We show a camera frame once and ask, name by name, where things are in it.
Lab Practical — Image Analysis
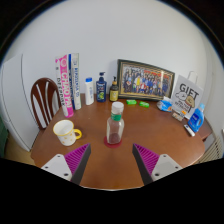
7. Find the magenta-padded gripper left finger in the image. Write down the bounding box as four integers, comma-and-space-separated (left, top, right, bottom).
40, 143, 92, 186

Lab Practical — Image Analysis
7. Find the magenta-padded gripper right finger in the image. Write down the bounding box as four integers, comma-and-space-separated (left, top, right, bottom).
131, 143, 184, 186

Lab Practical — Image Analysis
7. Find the clear bottle with green label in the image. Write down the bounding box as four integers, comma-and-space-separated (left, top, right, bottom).
106, 101, 125, 145

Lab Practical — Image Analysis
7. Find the flat round red coaster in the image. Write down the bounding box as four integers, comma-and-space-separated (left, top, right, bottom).
103, 134, 123, 149

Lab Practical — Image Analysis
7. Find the small patterned snack pack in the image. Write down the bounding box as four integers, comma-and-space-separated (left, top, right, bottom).
171, 109, 185, 122

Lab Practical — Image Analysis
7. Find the blue tissue pack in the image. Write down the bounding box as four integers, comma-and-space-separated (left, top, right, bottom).
156, 96, 174, 113

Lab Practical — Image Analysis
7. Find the blue detergent bottle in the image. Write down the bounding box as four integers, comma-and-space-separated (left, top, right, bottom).
187, 102, 206, 134

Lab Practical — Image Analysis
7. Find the white radiator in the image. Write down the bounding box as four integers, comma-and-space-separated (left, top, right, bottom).
199, 136, 223, 164

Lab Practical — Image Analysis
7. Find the white bottle with blue cap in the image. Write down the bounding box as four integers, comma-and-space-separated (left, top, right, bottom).
84, 77, 95, 106

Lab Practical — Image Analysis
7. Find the dark blue pump bottle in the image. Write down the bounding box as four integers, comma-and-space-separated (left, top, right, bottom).
95, 71, 108, 103

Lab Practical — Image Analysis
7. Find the tall pink tube box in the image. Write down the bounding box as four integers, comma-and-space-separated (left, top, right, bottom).
54, 54, 75, 119

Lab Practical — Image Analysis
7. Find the amber pump bottle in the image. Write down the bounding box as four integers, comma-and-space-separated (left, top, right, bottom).
109, 76, 120, 102

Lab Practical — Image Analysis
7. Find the white paper gift bag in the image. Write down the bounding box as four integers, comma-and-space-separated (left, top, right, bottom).
170, 70, 204, 120

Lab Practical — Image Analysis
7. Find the tall white and blue tube box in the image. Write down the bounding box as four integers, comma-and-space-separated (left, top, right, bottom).
68, 52, 83, 111

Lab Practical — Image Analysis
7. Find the green crate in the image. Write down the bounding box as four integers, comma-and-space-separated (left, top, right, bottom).
0, 116, 9, 158

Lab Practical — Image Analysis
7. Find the framed group photo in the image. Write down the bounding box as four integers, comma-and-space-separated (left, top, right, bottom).
116, 59, 176, 102

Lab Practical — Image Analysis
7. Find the dark brown wooden chair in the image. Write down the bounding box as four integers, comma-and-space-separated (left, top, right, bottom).
30, 77, 62, 131

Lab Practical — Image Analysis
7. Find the white refrigerator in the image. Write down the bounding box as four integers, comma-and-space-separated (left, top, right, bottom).
0, 54, 39, 153

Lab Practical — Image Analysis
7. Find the white mug with yellow handle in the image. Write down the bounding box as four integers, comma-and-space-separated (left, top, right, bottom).
52, 119, 83, 147

